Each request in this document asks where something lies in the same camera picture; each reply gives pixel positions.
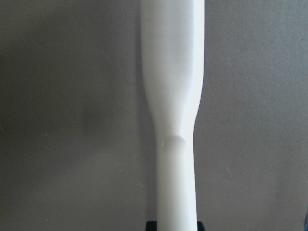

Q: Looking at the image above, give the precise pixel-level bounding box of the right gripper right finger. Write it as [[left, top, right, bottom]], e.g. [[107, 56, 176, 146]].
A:
[[197, 221, 205, 231]]

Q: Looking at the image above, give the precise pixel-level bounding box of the beige brush with black bristles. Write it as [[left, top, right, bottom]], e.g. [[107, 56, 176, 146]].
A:
[[140, 0, 205, 231]]

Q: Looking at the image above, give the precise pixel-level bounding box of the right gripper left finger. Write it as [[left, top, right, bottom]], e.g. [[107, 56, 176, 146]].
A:
[[146, 221, 157, 231]]

